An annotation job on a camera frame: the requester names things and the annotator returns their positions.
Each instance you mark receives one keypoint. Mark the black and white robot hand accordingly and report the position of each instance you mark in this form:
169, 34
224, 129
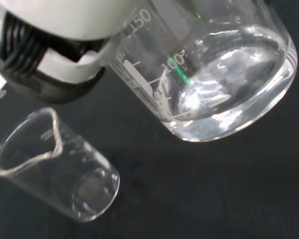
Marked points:
64, 20

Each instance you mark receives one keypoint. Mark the small clear glass beaker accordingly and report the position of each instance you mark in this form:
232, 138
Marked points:
52, 174

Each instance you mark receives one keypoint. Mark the black bench cloth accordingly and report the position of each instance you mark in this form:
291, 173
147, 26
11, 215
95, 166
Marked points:
214, 189

